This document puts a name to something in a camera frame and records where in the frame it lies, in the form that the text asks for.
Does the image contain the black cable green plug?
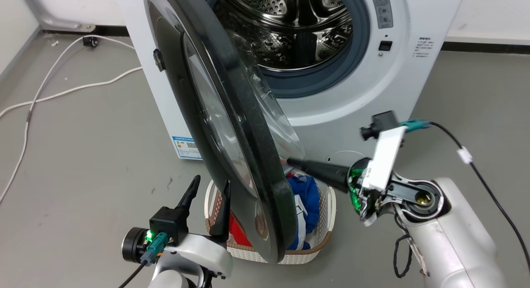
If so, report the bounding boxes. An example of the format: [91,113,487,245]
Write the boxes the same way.
[118,233,169,288]
[398,119,530,274]

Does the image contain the red garment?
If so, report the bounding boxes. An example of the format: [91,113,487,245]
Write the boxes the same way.
[229,213,253,247]

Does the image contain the left black cable green plug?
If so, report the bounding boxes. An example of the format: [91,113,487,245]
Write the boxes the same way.
[118,233,169,288]

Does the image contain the white front-load washing machine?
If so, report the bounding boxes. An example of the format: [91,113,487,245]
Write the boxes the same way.
[114,0,466,166]

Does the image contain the grey warning sticker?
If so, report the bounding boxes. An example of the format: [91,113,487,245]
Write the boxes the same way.
[370,0,394,30]

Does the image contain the right black cable green plug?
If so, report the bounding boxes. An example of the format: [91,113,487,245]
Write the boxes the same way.
[398,119,530,274]

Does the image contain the short looped black cable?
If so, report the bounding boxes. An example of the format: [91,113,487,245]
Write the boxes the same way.
[392,215,415,279]

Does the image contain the black round washer door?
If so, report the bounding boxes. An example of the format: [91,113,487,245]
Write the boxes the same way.
[143,0,306,264]

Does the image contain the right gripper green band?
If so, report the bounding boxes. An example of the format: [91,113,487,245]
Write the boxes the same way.
[287,126,407,227]

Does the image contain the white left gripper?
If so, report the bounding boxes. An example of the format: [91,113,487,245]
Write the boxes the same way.
[164,175,234,279]

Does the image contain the grey rubber door gasket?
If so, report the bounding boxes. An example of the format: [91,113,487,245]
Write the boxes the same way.
[199,0,371,99]

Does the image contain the blue energy label sticker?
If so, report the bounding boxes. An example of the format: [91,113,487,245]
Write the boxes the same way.
[171,135,203,161]

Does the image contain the grey wall pipe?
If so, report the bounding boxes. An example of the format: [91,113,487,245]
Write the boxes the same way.
[19,0,96,34]

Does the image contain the stainless steel washer drum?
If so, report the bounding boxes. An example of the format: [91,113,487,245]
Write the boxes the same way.
[211,0,354,72]

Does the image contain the striped multicolour cloth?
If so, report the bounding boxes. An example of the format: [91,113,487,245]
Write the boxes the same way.
[280,157,306,179]

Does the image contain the short white floor cable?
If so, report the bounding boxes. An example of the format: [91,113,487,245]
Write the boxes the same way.
[0,67,144,118]

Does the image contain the blue garment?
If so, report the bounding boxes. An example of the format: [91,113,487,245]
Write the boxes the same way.
[285,174,320,251]

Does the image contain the white woven laundry basket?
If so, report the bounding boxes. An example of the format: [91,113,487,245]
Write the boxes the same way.
[204,180,337,265]

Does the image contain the long white floor cable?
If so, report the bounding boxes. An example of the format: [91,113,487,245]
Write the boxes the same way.
[0,34,136,204]

